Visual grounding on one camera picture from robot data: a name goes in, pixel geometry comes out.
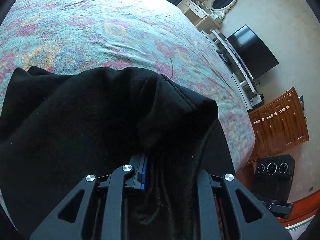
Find black speaker box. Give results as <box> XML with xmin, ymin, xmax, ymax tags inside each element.
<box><xmin>251</xmin><ymin>154</ymin><xmax>295</xmax><ymax>203</ymax></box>

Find floral bedspread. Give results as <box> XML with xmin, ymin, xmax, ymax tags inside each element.
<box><xmin>1</xmin><ymin>0</ymin><xmax>254</xmax><ymax>171</ymax></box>

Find cream dressing table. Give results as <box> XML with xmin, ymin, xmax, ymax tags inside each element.
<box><xmin>177</xmin><ymin>0</ymin><xmax>222</xmax><ymax>34</ymax></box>

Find black television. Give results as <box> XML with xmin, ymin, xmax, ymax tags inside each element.
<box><xmin>227</xmin><ymin>25</ymin><xmax>279</xmax><ymax>80</ymax></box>

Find white tv stand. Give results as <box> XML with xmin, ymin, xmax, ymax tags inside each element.
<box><xmin>201</xmin><ymin>30</ymin><xmax>257</xmax><ymax>112</ymax></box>

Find black pants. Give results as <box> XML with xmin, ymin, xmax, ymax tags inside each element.
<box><xmin>1</xmin><ymin>67</ymin><xmax>234</xmax><ymax>239</ymax></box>

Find white oval mirror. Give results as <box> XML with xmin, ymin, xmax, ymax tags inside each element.
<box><xmin>203</xmin><ymin>0</ymin><xmax>237</xmax><ymax>20</ymax></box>

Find brown wooden cabinet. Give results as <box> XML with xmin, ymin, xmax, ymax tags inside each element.
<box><xmin>248</xmin><ymin>87</ymin><xmax>309</xmax><ymax>163</ymax></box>

